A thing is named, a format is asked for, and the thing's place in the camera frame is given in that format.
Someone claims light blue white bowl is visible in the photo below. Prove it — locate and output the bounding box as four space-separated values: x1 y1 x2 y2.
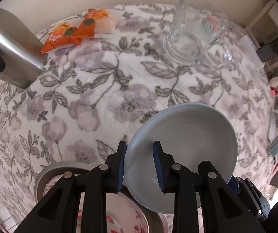
124 103 238 214

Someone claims pink floral plate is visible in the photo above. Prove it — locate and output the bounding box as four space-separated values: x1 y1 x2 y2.
37 175 149 233

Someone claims round metal pan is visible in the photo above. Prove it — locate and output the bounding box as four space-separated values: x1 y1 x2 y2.
34 162 169 232

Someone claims floral grey tablecloth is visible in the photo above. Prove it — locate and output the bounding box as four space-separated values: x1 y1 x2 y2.
0 4 273 221

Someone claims black power adapter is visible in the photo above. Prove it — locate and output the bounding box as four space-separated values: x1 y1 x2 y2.
256 43 275 62

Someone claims white power strip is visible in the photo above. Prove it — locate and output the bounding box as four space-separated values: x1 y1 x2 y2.
239 35 264 70

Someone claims clear glass mug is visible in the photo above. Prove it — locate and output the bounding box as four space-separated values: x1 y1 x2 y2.
163 0 234 68

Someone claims steel thermos jug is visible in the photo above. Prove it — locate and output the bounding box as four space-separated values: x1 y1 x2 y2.
0 9 47 88

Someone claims white shelf unit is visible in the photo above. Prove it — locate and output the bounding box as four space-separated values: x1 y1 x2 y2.
245 0 278 78

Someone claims orange snack packet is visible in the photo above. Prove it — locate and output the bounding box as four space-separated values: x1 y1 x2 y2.
72 9 119 39
40 22 82 54

